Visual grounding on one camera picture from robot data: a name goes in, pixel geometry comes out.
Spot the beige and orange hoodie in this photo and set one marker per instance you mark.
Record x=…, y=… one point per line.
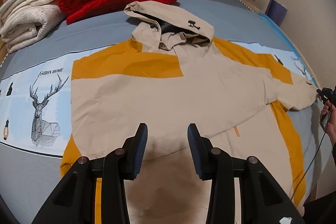
x=172, y=72

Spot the purple folder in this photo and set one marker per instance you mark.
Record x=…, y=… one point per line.
x=276, y=12

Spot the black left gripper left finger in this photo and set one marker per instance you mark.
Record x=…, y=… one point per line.
x=73, y=199

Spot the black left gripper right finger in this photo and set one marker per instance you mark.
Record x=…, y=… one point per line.
x=262, y=198

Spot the right hand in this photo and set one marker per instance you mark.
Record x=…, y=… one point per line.
x=329, y=110

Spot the cream folded blanket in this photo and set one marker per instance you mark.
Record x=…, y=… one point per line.
x=25, y=22

